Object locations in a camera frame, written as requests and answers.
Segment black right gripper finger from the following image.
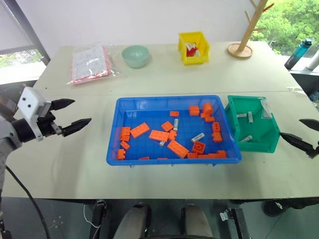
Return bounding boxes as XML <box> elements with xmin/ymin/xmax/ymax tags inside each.
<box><xmin>299</xmin><ymin>119</ymin><xmax>319</xmax><ymax>132</ymax></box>
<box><xmin>279</xmin><ymin>132</ymin><xmax>317</xmax><ymax>157</ymax></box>

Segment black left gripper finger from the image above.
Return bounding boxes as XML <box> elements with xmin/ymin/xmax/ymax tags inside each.
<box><xmin>60</xmin><ymin>118</ymin><xmax>93</xmax><ymax>138</ymax></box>
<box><xmin>50</xmin><ymin>98</ymin><xmax>76</xmax><ymax>112</ymax></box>

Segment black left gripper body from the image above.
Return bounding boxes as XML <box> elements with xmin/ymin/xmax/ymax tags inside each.
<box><xmin>36</xmin><ymin>109</ymin><xmax>63</xmax><ymax>138</ymax></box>

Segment green plastic bin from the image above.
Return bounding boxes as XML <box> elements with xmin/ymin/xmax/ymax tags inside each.
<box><xmin>224</xmin><ymin>95</ymin><xmax>282</xmax><ymax>153</ymax></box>

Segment dark side desk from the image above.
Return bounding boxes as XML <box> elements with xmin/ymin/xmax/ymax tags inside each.
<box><xmin>290</xmin><ymin>67</ymin><xmax>319</xmax><ymax>103</ymax></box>

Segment clear plastic label holder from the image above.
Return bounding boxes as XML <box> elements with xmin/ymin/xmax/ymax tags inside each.
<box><xmin>260</xmin><ymin>99</ymin><xmax>274</xmax><ymax>120</ymax></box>

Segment clear bag with papers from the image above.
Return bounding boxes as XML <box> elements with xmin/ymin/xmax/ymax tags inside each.
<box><xmin>66</xmin><ymin>42</ymin><xmax>121</xmax><ymax>87</ymax></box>

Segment white bottle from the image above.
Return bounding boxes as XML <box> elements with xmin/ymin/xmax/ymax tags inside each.
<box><xmin>306</xmin><ymin>44</ymin><xmax>319</xmax><ymax>71</ymax></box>

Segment black table caster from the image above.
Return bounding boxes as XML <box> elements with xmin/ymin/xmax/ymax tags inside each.
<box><xmin>263</xmin><ymin>197</ymin><xmax>319</xmax><ymax>218</ymax></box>

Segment teal water bottle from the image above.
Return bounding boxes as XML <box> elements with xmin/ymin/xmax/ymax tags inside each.
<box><xmin>284</xmin><ymin>38</ymin><xmax>314</xmax><ymax>70</ymax></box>

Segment blue plastic tray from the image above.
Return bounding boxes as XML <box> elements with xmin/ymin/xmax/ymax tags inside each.
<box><xmin>106</xmin><ymin>94</ymin><xmax>243</xmax><ymax>167</ymax></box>

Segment mint green bowl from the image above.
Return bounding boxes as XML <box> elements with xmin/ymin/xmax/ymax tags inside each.
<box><xmin>121</xmin><ymin>44</ymin><xmax>150</xmax><ymax>69</ymax></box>

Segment red-orange plastic toy brick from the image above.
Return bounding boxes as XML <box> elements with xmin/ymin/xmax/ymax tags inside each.
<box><xmin>191</xmin><ymin>141</ymin><xmax>206</xmax><ymax>154</ymax></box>

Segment wooden tree stand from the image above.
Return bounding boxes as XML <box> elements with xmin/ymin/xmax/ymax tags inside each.
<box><xmin>226</xmin><ymin>0</ymin><xmax>275</xmax><ymax>60</ymax></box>

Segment grey rounded robot leg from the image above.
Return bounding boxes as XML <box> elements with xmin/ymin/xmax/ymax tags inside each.
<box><xmin>180</xmin><ymin>203</ymin><xmax>215</xmax><ymax>239</ymax></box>
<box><xmin>112</xmin><ymin>202</ymin><xmax>152</xmax><ymax>239</ymax></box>

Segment yellow plastic bin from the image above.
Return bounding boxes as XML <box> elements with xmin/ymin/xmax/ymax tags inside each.
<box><xmin>177</xmin><ymin>31</ymin><xmax>211</xmax><ymax>66</ymax></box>

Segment white and red small items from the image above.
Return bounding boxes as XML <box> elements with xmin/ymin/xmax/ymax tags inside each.
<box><xmin>185</xmin><ymin>42</ymin><xmax>201</xmax><ymax>58</ymax></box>

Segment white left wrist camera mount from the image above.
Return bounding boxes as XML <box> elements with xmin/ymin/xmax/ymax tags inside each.
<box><xmin>17</xmin><ymin>87</ymin><xmax>52</xmax><ymax>142</ymax></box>

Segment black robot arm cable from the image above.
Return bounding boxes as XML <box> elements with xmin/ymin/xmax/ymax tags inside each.
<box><xmin>4</xmin><ymin>165</ymin><xmax>51</xmax><ymax>239</ymax></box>

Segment grey window frame beam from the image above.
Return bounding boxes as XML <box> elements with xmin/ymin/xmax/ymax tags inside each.
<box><xmin>0</xmin><ymin>0</ymin><xmax>52</xmax><ymax>68</ymax></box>

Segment thin white cable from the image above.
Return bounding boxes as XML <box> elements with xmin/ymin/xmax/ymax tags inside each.
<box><xmin>83</xmin><ymin>203</ymin><xmax>101</xmax><ymax>228</ymax></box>

